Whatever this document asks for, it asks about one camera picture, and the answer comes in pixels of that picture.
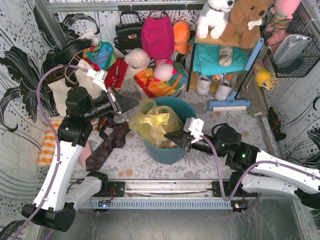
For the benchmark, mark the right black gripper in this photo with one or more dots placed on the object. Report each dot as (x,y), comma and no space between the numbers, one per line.
(186,141)

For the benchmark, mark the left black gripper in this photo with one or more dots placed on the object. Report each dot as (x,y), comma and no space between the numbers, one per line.
(115,102)

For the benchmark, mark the yellow trash bag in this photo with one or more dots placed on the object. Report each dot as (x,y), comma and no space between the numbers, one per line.
(153,121)

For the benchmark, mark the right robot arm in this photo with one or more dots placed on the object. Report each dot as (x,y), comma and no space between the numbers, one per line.
(254,170)

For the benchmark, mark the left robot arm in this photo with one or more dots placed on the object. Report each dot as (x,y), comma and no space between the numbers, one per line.
(55,206)

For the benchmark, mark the teal trash bin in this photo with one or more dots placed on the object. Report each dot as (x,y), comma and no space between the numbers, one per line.
(169,156)

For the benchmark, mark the rainbow striped bag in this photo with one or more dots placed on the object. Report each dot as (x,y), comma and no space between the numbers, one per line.
(149,88)

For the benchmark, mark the cream canvas tote bag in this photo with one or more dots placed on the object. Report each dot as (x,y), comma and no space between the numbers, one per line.
(60,90)

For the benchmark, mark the red garment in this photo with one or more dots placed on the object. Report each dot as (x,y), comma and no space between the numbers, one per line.
(116,74)

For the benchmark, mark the brown floral necktie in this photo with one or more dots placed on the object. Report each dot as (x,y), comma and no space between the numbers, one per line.
(107,147)

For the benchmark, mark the white fluffy plush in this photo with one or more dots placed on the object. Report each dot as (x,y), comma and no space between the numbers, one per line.
(137,60)

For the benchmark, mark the pink white plush doll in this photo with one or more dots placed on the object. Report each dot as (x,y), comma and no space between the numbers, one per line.
(164,70)

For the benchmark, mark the colourful scarf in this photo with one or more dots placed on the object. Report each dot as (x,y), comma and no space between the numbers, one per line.
(102,55)

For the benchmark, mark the pink soft pad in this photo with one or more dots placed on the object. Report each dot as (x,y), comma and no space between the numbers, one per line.
(86,153)

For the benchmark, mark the black leather handbag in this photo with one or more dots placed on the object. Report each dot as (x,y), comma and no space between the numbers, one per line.
(128,35)

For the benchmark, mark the orange plush toy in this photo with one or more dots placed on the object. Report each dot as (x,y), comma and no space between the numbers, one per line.
(182,31)

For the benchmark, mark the orange checkered towel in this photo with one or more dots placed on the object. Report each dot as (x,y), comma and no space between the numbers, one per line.
(48,146)

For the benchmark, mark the grey patterned rolled cloth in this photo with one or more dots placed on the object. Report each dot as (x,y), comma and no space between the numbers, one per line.
(225,58)

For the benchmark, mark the yellow plush duck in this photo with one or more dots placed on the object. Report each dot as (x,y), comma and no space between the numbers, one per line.
(262,77)

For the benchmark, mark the black metal shelf rack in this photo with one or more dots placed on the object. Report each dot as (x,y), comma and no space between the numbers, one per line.
(256,48)

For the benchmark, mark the white plush dog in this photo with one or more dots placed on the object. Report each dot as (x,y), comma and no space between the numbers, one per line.
(213,18)

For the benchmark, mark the brown plush dog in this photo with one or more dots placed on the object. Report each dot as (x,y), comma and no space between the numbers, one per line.
(245,19)

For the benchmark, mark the silver pouch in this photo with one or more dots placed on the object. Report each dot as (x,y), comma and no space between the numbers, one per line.
(290,48)

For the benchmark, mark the pink plush toy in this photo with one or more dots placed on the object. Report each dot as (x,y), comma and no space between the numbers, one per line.
(282,15)

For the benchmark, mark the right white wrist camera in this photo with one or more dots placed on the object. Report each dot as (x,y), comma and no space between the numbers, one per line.
(194,126)

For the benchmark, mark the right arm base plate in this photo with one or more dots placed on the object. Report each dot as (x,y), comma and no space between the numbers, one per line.
(216,190)

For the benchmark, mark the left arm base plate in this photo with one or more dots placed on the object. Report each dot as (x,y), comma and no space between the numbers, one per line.
(112,188)

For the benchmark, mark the black wire basket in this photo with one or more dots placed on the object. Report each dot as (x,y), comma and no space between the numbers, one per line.
(299,67)

